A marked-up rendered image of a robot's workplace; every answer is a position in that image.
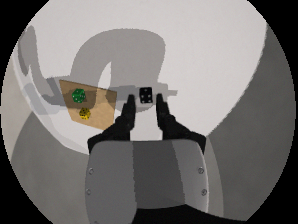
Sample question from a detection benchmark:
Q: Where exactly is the black die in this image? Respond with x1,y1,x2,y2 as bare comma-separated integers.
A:
139,87,153,104

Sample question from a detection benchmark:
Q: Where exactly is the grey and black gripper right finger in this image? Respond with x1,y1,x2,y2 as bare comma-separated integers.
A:
156,93,206,156

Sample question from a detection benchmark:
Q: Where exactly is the yellow die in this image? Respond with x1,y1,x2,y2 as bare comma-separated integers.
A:
79,107,91,120

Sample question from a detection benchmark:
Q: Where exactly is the tan square mat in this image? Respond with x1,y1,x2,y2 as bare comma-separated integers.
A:
59,79,117,130

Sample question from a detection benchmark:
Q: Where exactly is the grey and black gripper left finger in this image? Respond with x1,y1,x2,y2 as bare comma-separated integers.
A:
87,94,136,155

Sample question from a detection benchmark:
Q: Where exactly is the green die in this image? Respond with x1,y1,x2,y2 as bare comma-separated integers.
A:
72,89,85,103

